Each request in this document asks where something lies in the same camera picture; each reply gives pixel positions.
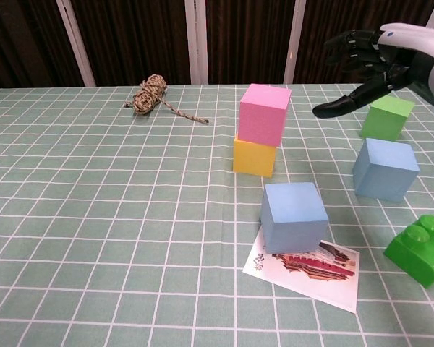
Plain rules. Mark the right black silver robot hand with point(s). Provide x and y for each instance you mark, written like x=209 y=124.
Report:
x=419 y=61

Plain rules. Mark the green foam cube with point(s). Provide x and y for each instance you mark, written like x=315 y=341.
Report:
x=385 y=121

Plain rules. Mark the blue foam cube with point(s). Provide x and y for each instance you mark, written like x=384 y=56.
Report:
x=293 y=224
x=383 y=173

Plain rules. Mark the pink foam cube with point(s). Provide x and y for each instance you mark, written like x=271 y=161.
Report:
x=262 y=119

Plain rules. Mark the yellow foam cube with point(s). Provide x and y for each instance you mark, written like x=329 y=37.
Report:
x=253 y=157

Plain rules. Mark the green two-stud toy brick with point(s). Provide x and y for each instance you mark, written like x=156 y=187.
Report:
x=419 y=256

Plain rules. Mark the picture postcard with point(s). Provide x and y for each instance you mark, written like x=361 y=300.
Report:
x=311 y=282

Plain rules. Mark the dark brown curtain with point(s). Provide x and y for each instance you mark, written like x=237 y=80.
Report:
x=137 y=36

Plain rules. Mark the green checked tablecloth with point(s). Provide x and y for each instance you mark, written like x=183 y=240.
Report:
x=94 y=217

